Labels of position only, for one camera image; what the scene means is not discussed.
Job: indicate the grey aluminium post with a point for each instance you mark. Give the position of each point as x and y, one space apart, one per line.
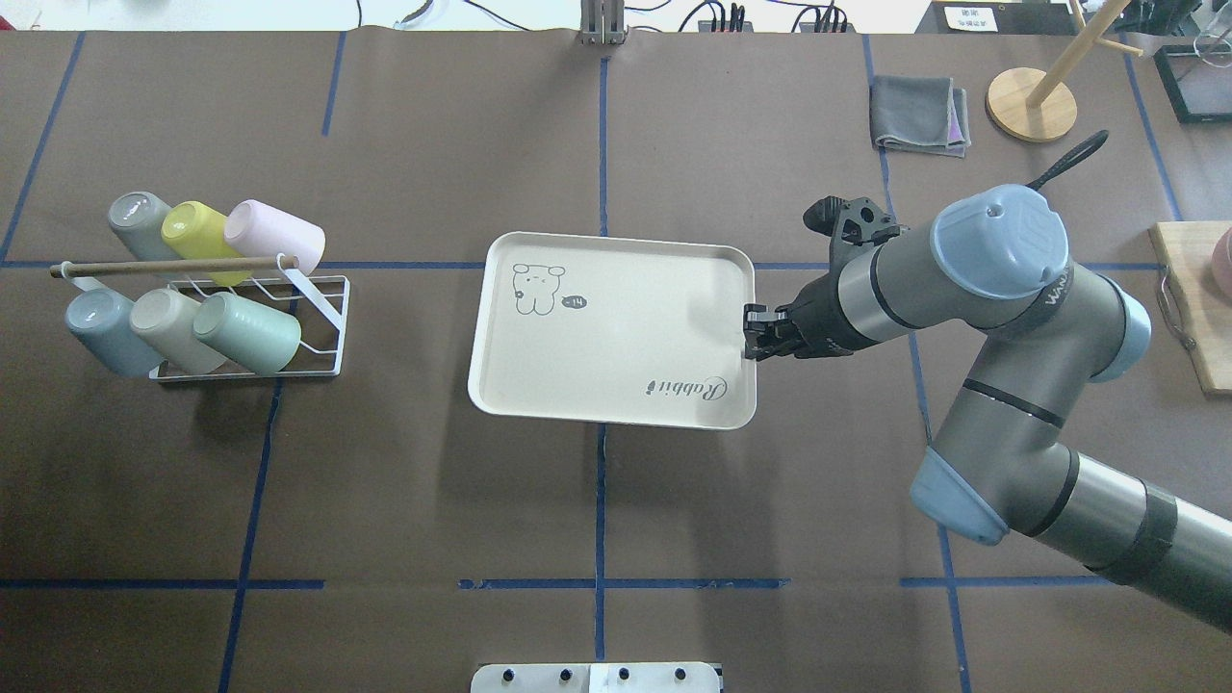
602 22

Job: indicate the yellow cup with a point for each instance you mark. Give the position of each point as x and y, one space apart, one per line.
196 232

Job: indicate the bamboo cutting board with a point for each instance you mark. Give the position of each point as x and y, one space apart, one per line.
1186 248

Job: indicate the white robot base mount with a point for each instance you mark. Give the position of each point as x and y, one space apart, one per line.
666 676

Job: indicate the green cup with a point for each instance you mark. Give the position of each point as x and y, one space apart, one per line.
260 338

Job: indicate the white wire cup rack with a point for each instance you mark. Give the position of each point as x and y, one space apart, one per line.
319 303

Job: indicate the black label box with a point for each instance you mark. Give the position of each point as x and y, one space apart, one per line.
1015 18

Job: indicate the wooden mug tree stand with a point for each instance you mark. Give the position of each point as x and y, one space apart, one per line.
1035 105

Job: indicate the grey cup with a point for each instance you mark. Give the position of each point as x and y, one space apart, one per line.
137 219

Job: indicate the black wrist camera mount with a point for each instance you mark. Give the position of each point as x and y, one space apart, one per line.
853 225

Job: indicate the blue-grey cup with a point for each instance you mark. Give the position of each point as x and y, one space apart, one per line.
99 319

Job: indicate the pink cup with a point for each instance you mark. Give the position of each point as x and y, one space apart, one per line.
254 228

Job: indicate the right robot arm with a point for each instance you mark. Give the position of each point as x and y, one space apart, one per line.
1000 261

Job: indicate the grey folded cloth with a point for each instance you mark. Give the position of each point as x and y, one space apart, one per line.
922 114

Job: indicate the beige cup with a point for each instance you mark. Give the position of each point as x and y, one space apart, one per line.
163 318

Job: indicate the pink bowl with ice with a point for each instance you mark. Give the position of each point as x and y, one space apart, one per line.
1220 263

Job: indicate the cream rabbit tray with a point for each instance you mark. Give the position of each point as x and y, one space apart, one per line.
604 330

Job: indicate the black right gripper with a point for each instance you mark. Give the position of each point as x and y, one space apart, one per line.
816 316

